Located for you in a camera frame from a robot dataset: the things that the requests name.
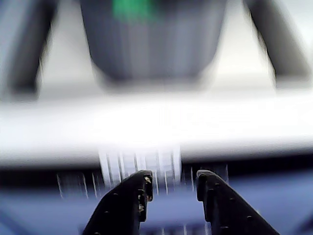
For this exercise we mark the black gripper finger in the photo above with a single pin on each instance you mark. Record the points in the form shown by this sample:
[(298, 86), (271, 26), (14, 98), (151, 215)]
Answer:
[(119, 210), (227, 215)]

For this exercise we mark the gray plastic recipient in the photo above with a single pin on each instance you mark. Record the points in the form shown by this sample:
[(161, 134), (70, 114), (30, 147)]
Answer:
[(156, 54)]

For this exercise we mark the white ribbed plastic piece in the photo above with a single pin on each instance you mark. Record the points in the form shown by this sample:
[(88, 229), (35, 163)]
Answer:
[(137, 161)]

